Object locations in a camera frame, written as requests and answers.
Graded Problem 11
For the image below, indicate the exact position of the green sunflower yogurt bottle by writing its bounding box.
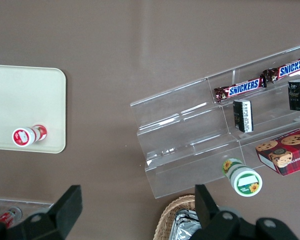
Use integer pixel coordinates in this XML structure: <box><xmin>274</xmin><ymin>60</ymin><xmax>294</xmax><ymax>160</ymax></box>
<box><xmin>221</xmin><ymin>157</ymin><xmax>263</xmax><ymax>197</ymax></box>

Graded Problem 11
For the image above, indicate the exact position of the large black white box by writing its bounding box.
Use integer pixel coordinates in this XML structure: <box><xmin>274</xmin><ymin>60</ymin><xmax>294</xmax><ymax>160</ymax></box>
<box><xmin>287</xmin><ymin>78</ymin><xmax>300</xmax><ymax>113</ymax></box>

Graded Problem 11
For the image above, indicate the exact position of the Snickers chocolate bar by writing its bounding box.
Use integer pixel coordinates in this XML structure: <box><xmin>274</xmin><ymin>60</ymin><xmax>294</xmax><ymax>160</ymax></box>
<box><xmin>261</xmin><ymin>53</ymin><xmax>300</xmax><ymax>85</ymax></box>
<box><xmin>213</xmin><ymin>77</ymin><xmax>267</xmax><ymax>104</ymax></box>

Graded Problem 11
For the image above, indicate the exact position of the red strawberry yogurt bottle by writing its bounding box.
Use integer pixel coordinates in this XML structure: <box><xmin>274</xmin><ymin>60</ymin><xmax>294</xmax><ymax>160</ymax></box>
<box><xmin>12</xmin><ymin>124</ymin><xmax>48</xmax><ymax>147</ymax></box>

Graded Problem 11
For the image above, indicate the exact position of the woven wicker basket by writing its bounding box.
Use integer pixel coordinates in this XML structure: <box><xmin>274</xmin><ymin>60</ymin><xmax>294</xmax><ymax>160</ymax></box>
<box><xmin>156</xmin><ymin>194</ymin><xmax>197</xmax><ymax>240</ymax></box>

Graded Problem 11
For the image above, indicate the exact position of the clear acrylic tiered display stand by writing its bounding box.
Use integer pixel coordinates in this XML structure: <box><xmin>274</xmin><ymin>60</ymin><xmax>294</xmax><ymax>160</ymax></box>
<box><xmin>130</xmin><ymin>43</ymin><xmax>300</xmax><ymax>200</ymax></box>

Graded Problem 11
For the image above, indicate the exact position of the cream plastic tray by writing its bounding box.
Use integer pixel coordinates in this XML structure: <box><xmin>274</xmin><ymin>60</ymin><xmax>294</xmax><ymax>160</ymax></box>
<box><xmin>0</xmin><ymin>64</ymin><xmax>67</xmax><ymax>154</ymax></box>

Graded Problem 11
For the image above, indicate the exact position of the foil wrapped sandwich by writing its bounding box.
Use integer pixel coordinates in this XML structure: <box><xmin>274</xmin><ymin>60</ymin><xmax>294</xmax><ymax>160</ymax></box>
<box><xmin>173</xmin><ymin>209</ymin><xmax>203</xmax><ymax>240</ymax></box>

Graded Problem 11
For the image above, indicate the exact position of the clear acrylic bottle holder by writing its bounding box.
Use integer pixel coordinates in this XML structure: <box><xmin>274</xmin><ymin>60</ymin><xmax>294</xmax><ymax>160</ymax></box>
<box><xmin>0</xmin><ymin>196</ymin><xmax>54</xmax><ymax>226</ymax></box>

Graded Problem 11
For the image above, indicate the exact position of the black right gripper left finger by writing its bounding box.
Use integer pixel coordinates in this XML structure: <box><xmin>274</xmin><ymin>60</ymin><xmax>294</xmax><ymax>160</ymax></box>
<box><xmin>14</xmin><ymin>184</ymin><xmax>83</xmax><ymax>240</ymax></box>

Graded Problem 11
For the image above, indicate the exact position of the red labelled bottle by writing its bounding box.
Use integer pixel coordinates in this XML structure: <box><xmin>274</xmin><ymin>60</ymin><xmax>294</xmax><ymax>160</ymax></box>
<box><xmin>0</xmin><ymin>209</ymin><xmax>16</xmax><ymax>224</ymax></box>

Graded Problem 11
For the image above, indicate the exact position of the small black white box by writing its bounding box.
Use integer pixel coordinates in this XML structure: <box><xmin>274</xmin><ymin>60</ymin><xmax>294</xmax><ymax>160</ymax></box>
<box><xmin>232</xmin><ymin>99</ymin><xmax>254</xmax><ymax>133</ymax></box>

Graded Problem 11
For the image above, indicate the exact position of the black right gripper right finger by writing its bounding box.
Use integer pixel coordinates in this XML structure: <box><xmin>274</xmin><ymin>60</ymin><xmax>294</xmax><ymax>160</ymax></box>
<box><xmin>189</xmin><ymin>184</ymin><xmax>298</xmax><ymax>240</ymax></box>

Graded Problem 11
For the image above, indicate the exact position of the red tartan cookie box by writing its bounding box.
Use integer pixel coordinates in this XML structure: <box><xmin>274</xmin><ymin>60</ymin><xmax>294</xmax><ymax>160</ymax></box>
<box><xmin>255</xmin><ymin>124</ymin><xmax>300</xmax><ymax>177</ymax></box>

